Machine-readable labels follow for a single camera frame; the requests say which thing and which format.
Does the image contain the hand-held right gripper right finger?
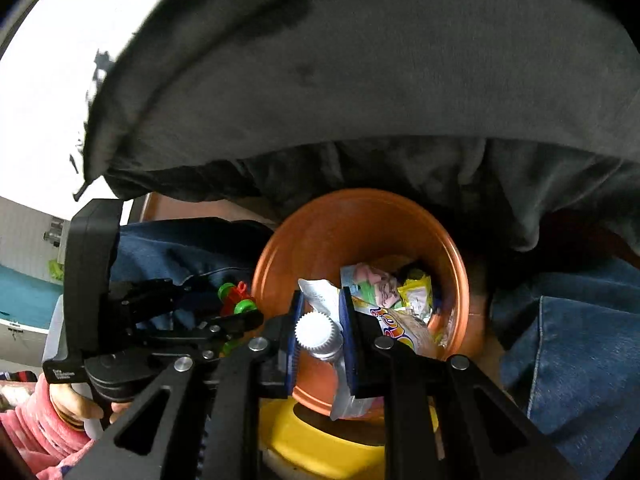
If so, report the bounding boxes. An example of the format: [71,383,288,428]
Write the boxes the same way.
[339,287,576,480]

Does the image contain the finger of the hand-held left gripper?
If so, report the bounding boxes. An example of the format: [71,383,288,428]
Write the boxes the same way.
[135,310,264,356]
[107,275,221,326]

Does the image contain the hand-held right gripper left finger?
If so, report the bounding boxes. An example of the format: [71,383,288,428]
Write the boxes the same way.
[65,292,307,480]

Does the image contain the red green plastic toy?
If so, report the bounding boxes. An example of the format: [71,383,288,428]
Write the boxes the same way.
[217,280,258,357]

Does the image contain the green medicine box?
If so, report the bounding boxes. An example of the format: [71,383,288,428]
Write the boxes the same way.
[340,262,401,311]

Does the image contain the yellow snack wrapper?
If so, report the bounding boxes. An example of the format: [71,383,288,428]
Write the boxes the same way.
[397,269,434,322]

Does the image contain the orange plastic bin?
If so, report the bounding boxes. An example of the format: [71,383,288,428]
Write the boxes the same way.
[250,188,471,418]

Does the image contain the person's left forearm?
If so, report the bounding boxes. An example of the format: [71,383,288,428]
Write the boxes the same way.
[0,375,101,480]

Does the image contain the person's left hand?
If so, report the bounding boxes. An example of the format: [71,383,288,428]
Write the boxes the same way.
[52,385,131,423]

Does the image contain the colourful snack packet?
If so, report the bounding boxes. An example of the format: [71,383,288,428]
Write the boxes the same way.
[352,295,446,361]

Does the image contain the teal panel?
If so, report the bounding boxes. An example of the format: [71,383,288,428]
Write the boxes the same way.
[0,265,62,332]

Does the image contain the yellow plastic bowl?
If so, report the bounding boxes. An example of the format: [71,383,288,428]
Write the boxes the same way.
[259,396,441,467]

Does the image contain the blue jeans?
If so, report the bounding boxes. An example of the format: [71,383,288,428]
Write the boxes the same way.
[110,217,640,480]

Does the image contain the grey sweater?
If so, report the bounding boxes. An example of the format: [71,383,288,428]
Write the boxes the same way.
[75,0,640,253]

